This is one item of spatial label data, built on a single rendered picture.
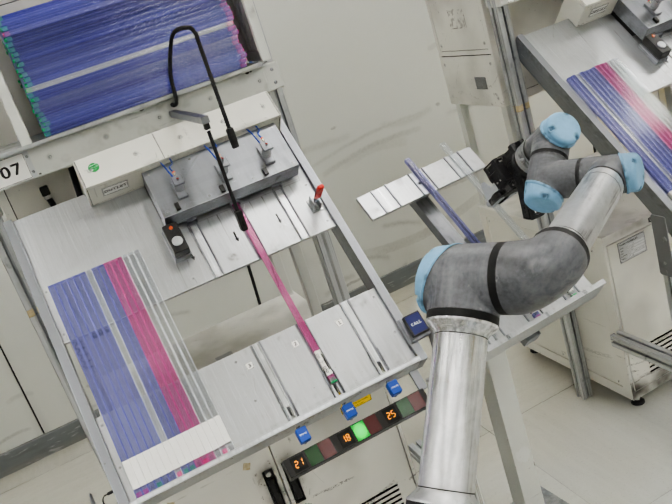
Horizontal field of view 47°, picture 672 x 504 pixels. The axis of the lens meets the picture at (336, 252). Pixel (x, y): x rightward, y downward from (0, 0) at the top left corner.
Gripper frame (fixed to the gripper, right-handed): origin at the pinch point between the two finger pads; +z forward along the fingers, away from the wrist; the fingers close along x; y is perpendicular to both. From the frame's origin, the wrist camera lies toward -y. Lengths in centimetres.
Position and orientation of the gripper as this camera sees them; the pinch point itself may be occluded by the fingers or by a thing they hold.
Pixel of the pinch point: (495, 204)
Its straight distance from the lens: 189.0
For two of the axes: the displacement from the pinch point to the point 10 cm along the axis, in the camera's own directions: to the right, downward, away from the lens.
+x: -8.4, 4.0, -3.7
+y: -4.9, -8.5, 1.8
